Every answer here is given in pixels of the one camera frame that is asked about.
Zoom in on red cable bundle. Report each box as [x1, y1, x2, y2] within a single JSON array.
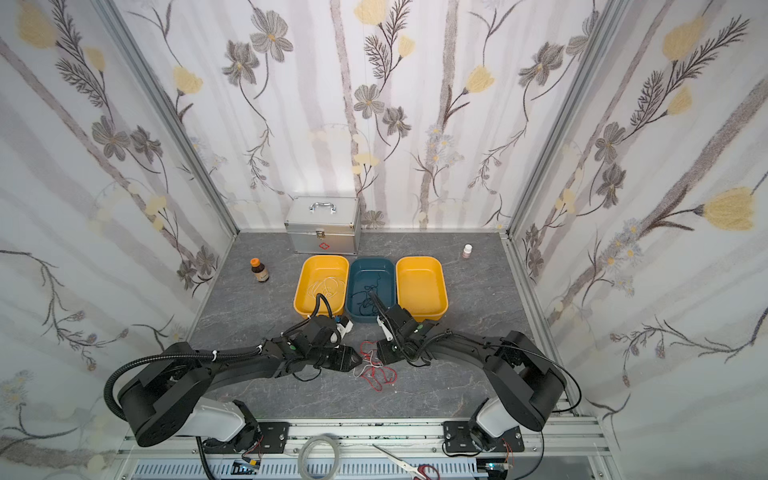
[[356, 340, 399, 393]]

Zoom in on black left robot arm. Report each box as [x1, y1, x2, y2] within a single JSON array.
[[104, 295, 363, 451]]

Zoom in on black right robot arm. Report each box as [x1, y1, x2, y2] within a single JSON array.
[[369, 293, 570, 432]]

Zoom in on right yellow plastic bin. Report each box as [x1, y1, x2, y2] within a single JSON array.
[[395, 256, 449, 322]]

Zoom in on yellow plastic bin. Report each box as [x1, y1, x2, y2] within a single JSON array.
[[293, 255, 350, 318], [395, 256, 449, 322]]

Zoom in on dark teal plastic bin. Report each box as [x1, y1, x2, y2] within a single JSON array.
[[345, 257, 397, 323]]

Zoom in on left yellow plastic bin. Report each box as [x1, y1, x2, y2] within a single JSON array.
[[293, 255, 350, 318]]

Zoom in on brown bottle orange cap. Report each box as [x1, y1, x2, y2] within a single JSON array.
[[250, 258, 270, 283]]

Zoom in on silver aluminium first-aid case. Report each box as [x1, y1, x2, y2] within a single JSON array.
[[284, 196, 361, 255]]

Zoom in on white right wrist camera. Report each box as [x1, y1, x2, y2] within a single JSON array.
[[376, 316, 394, 342]]

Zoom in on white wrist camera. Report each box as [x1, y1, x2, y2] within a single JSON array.
[[376, 316, 394, 342], [331, 316, 354, 344]]

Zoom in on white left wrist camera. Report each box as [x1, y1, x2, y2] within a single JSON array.
[[331, 316, 354, 344]]

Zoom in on coiled white cable roll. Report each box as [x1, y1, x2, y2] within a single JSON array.
[[297, 434, 341, 480]]

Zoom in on scissors on rail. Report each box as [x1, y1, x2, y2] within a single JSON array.
[[374, 445, 430, 480]]

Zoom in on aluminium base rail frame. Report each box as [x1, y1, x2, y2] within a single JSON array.
[[107, 417, 621, 479]]

